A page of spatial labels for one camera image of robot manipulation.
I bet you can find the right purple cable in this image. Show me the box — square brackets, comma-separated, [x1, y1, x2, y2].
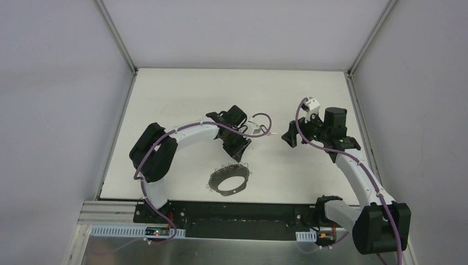
[294, 97, 403, 265]

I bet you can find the purple cable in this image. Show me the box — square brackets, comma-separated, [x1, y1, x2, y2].
[294, 97, 403, 265]
[133, 112, 273, 256]

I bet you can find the white cable duct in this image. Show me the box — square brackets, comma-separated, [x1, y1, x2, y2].
[90, 225, 186, 239]
[295, 230, 317, 242]

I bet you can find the left white cable duct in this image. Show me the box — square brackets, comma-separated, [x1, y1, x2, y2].
[90, 225, 186, 239]

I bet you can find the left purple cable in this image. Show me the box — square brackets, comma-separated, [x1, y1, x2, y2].
[133, 112, 273, 256]

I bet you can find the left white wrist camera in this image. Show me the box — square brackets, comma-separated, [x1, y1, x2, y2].
[244, 120, 270, 136]

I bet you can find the aluminium frame rail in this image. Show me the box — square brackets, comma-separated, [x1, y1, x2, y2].
[78, 200, 137, 225]

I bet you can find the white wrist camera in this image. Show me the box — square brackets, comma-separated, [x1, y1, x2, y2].
[302, 97, 321, 122]
[244, 120, 270, 136]

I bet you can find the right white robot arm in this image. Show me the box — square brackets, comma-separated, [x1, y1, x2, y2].
[281, 104, 411, 255]

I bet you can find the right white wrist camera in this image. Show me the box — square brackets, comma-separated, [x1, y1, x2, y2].
[302, 97, 321, 122]

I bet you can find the right white cable duct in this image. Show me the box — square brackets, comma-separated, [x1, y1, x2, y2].
[295, 230, 317, 242]

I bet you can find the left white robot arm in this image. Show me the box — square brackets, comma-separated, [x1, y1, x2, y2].
[129, 105, 251, 224]

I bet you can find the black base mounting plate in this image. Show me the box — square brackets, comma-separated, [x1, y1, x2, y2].
[133, 201, 340, 246]

